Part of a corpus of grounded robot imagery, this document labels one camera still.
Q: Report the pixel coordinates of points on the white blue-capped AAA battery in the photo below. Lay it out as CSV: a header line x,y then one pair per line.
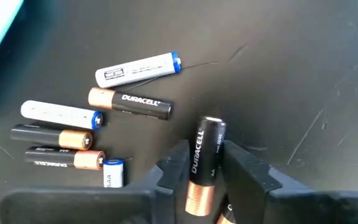
x,y
113,174
135,70
57,113

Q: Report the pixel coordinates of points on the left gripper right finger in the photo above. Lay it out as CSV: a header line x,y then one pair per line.
x,y
291,208

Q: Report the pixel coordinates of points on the black copper Duracell battery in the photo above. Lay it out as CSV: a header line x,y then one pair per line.
x,y
42,135
135,104
227,214
57,157
205,155

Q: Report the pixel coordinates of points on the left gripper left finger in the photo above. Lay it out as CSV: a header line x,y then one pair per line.
x,y
89,205

